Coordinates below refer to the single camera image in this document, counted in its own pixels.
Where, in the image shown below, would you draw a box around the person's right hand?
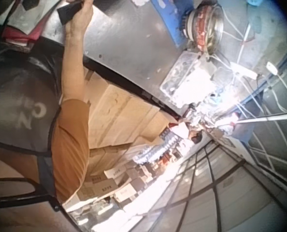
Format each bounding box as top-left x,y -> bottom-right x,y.
65,0 -> 94,41

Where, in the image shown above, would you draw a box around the black tool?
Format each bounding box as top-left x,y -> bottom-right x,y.
57,0 -> 84,25

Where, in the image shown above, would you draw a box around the grey paper sheet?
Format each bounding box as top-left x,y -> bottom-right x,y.
7,0 -> 62,34

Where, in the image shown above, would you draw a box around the blue metal stand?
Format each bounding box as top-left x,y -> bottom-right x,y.
150,0 -> 195,49

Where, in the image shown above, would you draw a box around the stack of cardboard boxes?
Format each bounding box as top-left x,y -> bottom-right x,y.
82,67 -> 183,177

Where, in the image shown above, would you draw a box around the clear plastic parts box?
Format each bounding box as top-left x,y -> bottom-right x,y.
159,50 -> 214,109

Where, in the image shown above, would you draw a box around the electric motor stator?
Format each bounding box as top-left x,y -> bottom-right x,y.
182,4 -> 225,53

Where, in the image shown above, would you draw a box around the white power strip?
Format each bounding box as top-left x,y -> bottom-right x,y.
229,61 -> 258,80

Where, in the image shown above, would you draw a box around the heap of small cartons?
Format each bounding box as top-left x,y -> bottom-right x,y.
71,149 -> 163,218

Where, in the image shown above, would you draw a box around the white plug adapter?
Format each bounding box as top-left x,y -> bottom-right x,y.
265,61 -> 279,75

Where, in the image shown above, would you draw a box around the white long bar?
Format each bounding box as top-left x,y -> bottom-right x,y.
215,113 -> 287,128

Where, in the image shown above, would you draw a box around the white cables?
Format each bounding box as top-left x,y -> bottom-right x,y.
207,7 -> 287,126

